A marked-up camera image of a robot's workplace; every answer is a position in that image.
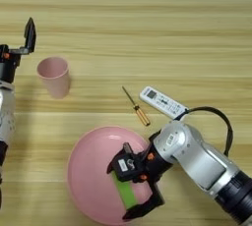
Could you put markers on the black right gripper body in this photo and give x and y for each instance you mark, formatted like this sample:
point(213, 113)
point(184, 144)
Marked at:
point(154, 167)

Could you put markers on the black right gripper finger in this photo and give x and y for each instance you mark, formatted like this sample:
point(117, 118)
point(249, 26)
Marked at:
point(144, 209)
point(128, 148)

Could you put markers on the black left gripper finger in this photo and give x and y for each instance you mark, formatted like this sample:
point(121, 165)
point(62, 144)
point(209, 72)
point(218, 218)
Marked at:
point(30, 36)

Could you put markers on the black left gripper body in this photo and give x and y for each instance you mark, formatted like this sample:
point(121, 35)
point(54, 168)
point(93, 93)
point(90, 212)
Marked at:
point(8, 66)

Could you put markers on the green rectangular block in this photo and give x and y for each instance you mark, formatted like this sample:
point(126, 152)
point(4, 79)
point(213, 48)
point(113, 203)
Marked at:
point(128, 194)

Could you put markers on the pink plastic cup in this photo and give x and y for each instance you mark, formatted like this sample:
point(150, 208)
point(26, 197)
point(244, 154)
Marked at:
point(54, 79)

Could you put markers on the pink plastic plate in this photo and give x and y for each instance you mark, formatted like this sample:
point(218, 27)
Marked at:
point(88, 177)

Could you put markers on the white remote control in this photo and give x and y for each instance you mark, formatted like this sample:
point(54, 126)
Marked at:
point(162, 102)

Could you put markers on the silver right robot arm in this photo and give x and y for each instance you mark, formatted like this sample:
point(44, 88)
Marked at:
point(197, 158)

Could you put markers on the right gripper labelled black box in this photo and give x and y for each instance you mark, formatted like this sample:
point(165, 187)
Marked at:
point(133, 171)

